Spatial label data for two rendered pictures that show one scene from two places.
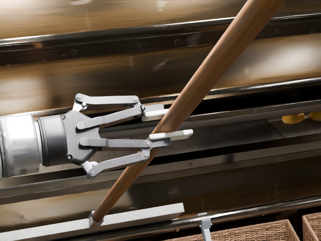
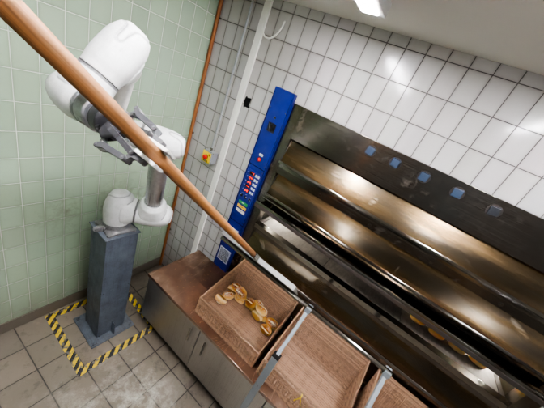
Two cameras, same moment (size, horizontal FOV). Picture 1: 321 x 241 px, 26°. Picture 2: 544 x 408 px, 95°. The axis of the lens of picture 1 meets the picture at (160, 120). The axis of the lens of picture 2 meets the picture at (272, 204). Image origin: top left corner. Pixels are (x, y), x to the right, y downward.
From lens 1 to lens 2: 98 cm
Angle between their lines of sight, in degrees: 36
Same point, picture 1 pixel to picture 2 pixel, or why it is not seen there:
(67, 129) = not seen: hidden behind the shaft
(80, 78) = (316, 209)
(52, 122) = not seen: hidden behind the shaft
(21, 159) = (75, 109)
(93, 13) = (337, 184)
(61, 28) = (320, 180)
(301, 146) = (405, 333)
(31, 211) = (267, 246)
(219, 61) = not seen: outside the picture
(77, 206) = (283, 260)
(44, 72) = (304, 195)
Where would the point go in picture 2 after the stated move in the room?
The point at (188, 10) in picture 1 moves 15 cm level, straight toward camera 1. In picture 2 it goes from (384, 214) to (372, 215)
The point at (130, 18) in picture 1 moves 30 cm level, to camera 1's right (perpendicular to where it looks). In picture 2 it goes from (352, 197) to (396, 227)
